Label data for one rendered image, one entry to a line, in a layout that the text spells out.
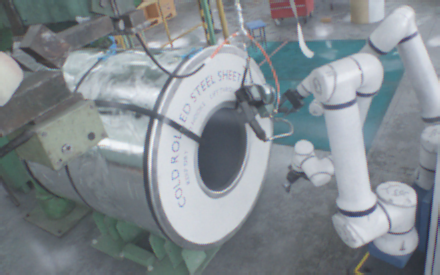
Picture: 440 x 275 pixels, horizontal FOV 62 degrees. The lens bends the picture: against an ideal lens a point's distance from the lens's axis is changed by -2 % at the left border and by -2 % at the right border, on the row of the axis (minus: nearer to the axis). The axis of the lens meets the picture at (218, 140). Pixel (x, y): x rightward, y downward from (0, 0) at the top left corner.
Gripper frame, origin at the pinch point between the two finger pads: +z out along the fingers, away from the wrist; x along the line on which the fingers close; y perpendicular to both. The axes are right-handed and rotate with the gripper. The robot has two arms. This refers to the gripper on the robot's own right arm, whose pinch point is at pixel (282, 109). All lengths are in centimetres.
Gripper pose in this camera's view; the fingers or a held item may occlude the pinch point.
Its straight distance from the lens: 237.9
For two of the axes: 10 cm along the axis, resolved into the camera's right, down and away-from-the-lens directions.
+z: -5.7, 5.8, 5.8
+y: 6.4, -1.2, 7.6
